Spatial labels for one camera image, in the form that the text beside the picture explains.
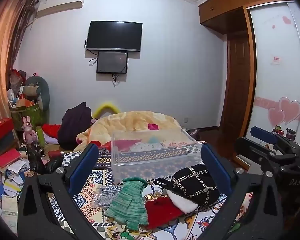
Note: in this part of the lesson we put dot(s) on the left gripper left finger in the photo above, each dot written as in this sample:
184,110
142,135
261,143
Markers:
36,218

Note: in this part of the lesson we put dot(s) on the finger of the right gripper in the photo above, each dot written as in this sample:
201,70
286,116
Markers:
263,135
260,154

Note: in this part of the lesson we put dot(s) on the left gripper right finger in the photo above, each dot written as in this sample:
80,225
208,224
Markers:
263,218

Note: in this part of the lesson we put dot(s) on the black knit hat white grid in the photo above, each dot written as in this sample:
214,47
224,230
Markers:
193,183

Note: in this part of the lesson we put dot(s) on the white fleece cloth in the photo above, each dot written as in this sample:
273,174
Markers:
185,205

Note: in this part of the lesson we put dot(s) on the grey knit gloves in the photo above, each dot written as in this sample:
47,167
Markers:
105,194

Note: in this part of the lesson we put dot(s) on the red knit pouch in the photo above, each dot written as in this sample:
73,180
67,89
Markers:
161,211

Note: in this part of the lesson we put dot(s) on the green knit glove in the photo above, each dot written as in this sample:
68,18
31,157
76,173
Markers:
128,207

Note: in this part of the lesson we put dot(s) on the clear plastic storage bin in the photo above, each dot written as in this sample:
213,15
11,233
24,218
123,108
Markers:
152,154

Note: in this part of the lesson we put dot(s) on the wooden door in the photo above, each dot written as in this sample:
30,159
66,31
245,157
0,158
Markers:
237,90

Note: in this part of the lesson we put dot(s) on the red book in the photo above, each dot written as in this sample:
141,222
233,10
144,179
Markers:
9,157

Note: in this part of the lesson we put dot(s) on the pink rabbit plush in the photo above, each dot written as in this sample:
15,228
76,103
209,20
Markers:
29,135

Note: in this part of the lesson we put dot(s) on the green bottle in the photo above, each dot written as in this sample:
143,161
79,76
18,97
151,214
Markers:
40,136

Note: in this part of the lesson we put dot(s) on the red box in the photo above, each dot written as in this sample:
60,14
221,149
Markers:
6,126

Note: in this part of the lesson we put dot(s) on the green gift bag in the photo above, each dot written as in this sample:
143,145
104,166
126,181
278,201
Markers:
37,116

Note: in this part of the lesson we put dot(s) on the dark purple jacket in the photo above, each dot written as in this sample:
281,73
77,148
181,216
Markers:
76,120

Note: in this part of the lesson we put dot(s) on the yellow floral blanket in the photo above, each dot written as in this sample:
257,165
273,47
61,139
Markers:
134,123

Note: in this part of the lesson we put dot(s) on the wooden wardrobe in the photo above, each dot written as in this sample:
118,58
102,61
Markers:
273,28

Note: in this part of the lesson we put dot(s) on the yellow foam arc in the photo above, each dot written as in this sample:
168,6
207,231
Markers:
103,108

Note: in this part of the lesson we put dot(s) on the grey dinosaur plush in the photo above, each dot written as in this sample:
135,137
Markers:
36,88

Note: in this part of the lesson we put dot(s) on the orange curtain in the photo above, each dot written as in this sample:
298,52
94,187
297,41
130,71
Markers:
15,17

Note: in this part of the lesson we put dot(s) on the white air conditioner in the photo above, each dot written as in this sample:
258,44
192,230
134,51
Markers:
48,7

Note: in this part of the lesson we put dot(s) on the small black wall monitor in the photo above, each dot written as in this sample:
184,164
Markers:
112,62

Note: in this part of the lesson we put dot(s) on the wall mounted black television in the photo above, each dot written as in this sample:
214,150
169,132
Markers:
114,35

